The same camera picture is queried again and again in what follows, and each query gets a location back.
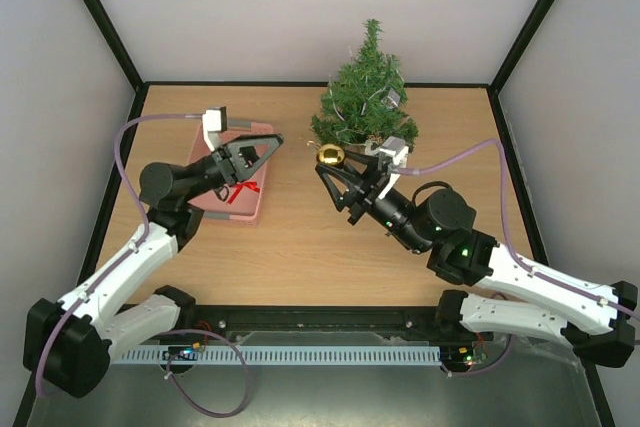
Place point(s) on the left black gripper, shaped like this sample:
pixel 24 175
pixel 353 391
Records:
pixel 232 158

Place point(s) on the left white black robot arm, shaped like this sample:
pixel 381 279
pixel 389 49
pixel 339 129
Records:
pixel 72 342

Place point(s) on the small green christmas tree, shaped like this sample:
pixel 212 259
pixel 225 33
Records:
pixel 365 92

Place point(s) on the red ribbon bow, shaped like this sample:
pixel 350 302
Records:
pixel 251 186

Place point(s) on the light blue cable duct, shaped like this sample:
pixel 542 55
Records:
pixel 286 355

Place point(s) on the pink plastic basket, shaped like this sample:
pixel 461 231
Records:
pixel 239 205

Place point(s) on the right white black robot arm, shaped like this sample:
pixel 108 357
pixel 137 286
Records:
pixel 494 288

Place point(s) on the gold bauble ornament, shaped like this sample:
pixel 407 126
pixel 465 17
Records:
pixel 327 154

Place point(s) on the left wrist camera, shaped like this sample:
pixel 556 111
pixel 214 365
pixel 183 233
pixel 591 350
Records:
pixel 214 122

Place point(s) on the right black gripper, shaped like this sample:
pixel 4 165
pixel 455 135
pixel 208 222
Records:
pixel 364 192

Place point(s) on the black frame rail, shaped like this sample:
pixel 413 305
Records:
pixel 320 319

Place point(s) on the silver gift box ornament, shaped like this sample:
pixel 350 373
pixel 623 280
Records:
pixel 392 100

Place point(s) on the silver reindeer ornament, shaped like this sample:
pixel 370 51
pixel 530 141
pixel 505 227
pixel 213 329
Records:
pixel 372 146

